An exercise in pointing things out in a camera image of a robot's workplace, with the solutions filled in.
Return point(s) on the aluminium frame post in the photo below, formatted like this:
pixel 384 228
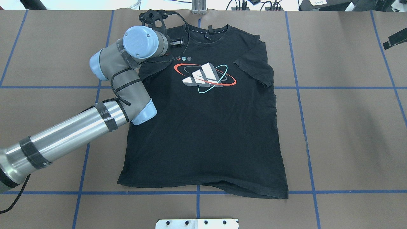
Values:
pixel 199 7

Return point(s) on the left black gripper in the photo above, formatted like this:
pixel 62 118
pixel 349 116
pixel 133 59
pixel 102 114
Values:
pixel 178 42

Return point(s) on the black printed t-shirt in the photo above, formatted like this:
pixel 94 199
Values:
pixel 216 122

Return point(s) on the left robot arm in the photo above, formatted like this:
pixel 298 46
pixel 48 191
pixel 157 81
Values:
pixel 117 63

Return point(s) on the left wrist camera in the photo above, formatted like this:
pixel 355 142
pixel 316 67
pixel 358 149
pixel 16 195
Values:
pixel 154 19

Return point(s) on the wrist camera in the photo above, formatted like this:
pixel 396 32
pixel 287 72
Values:
pixel 154 19
pixel 395 39

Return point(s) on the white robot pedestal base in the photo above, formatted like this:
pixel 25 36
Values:
pixel 197 224

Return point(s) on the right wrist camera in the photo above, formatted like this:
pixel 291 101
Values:
pixel 395 39

